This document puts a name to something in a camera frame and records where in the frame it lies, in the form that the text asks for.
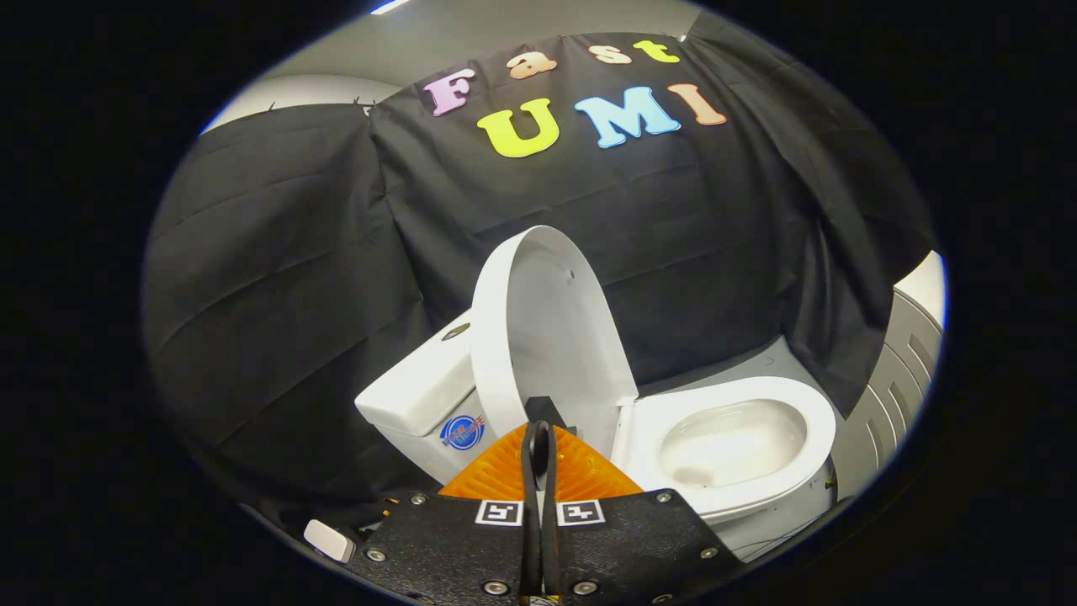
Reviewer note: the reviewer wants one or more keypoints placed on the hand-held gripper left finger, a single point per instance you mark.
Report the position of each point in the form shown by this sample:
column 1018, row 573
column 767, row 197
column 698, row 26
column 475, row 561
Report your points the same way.
column 458, row 543

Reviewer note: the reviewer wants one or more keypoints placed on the black backdrop cloth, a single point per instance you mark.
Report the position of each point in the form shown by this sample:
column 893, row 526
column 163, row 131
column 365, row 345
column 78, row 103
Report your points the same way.
column 278, row 295

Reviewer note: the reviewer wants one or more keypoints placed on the white toilet tank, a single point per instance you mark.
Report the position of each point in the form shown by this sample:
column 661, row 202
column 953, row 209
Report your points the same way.
column 421, row 396

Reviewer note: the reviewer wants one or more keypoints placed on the white cabinet with slots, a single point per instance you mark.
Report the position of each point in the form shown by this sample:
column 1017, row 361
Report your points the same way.
column 892, row 387

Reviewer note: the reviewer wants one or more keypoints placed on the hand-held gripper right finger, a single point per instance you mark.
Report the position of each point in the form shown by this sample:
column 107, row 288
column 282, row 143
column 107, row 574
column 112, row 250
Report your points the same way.
column 623, row 543

